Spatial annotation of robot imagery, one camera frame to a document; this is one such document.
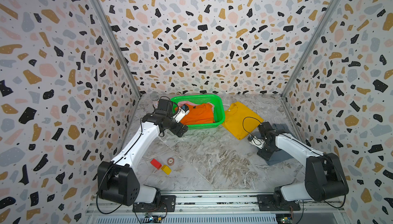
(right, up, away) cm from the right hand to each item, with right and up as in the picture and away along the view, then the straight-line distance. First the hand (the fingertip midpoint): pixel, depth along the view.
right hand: (267, 150), depth 89 cm
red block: (-64, -6, -3) cm, 64 cm away
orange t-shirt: (-39, +21, +17) cm, 48 cm away
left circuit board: (-61, -26, -19) cm, 69 cm away
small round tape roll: (-56, -6, -2) cm, 57 cm away
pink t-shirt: (-55, +28, +21) cm, 65 cm away
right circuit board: (+1, -27, -18) cm, 32 cm away
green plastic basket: (-29, +30, +21) cm, 46 cm away
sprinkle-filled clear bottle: (-63, +31, -8) cm, 71 cm away
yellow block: (-58, -9, -5) cm, 59 cm away
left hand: (-50, +17, -6) cm, 53 cm away
